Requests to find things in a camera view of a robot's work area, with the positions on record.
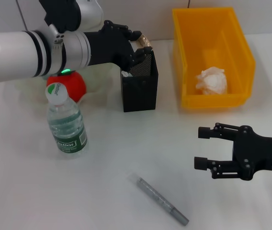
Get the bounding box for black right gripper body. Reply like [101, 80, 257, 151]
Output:
[231, 125, 272, 182]

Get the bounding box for red-orange toy orange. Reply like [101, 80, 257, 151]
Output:
[46, 71, 88, 103]

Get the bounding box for white paper ball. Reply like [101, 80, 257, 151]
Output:
[195, 67, 228, 95]

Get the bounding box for black mesh pen holder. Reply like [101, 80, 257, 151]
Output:
[120, 51, 159, 113]

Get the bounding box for translucent wavy fruit plate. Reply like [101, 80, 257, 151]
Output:
[15, 63, 114, 107]

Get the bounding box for yellow plastic storage bin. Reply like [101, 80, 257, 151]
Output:
[172, 7, 256, 110]

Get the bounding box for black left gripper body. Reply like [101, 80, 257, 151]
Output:
[84, 25, 136, 70]

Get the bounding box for clear green-label water bottle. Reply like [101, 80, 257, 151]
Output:
[45, 82, 90, 159]

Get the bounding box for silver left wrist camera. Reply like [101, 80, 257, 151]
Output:
[39, 0, 104, 33]

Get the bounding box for grey marker pen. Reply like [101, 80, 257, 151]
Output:
[127, 173, 190, 227]

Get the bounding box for tan rubber eraser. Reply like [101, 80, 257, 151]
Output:
[137, 34, 152, 48]

